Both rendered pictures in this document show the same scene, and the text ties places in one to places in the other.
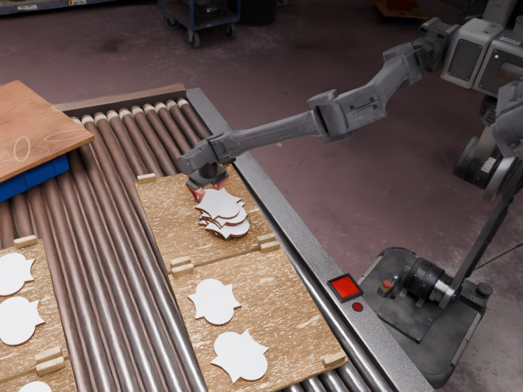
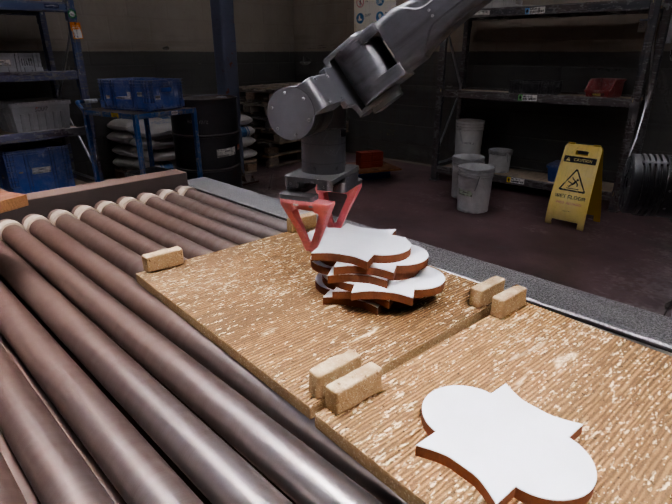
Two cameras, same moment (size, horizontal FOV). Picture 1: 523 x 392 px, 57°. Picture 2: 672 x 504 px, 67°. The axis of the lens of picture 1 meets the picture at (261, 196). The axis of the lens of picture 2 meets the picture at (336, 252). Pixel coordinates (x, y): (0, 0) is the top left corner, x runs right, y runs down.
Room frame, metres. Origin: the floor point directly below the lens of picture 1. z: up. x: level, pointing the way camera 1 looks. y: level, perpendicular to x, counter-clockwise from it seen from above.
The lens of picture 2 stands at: (0.47, 0.31, 1.24)
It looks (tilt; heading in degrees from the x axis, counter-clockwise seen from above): 22 degrees down; 346
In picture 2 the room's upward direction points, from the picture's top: straight up
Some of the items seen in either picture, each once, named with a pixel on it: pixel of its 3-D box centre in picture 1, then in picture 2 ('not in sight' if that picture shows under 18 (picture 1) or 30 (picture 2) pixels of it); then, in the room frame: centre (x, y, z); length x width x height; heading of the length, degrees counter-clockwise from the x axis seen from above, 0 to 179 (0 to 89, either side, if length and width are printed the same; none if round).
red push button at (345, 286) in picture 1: (345, 288); not in sight; (0.87, -0.27, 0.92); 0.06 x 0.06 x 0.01; 31
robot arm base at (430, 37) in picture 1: (422, 53); not in sight; (1.31, -0.41, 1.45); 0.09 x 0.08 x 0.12; 55
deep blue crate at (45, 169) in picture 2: not in sight; (34, 167); (5.28, 1.80, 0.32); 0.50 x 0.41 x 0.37; 121
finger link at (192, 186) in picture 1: (201, 190); (315, 214); (1.09, 0.18, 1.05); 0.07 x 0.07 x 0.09; 54
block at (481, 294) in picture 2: (265, 239); (487, 291); (1.00, -0.03, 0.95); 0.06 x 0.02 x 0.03; 118
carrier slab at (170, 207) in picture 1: (203, 212); (313, 288); (1.11, 0.18, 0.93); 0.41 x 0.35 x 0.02; 28
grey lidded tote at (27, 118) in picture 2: not in sight; (33, 114); (5.28, 1.72, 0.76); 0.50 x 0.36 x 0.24; 131
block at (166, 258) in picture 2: (146, 179); (163, 259); (1.22, 0.39, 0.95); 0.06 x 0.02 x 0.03; 118
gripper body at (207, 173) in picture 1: (208, 167); (323, 155); (1.11, 0.17, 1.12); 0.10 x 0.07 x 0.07; 144
